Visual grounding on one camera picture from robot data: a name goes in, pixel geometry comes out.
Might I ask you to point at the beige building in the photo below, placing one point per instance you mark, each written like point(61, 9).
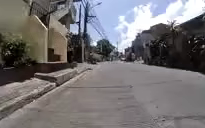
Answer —
point(23, 33)

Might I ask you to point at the dark wall with plants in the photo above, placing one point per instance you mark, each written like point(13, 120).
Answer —
point(190, 50)

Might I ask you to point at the raised concrete sidewalk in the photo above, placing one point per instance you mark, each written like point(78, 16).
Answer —
point(20, 93)

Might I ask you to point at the thin utility pole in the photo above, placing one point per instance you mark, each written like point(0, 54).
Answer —
point(79, 33)

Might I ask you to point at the low dark planter wall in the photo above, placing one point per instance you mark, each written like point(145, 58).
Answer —
point(10, 76)

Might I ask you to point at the dark green bushes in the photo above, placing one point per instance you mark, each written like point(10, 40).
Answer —
point(10, 50)

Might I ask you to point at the grey concrete road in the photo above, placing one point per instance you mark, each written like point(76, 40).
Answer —
point(123, 96)

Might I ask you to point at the grey buildings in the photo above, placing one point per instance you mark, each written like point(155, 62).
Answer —
point(150, 40)

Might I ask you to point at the tall utility pole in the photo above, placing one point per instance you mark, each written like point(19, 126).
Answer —
point(85, 30)

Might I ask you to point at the green tree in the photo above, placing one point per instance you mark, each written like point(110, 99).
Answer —
point(105, 46)

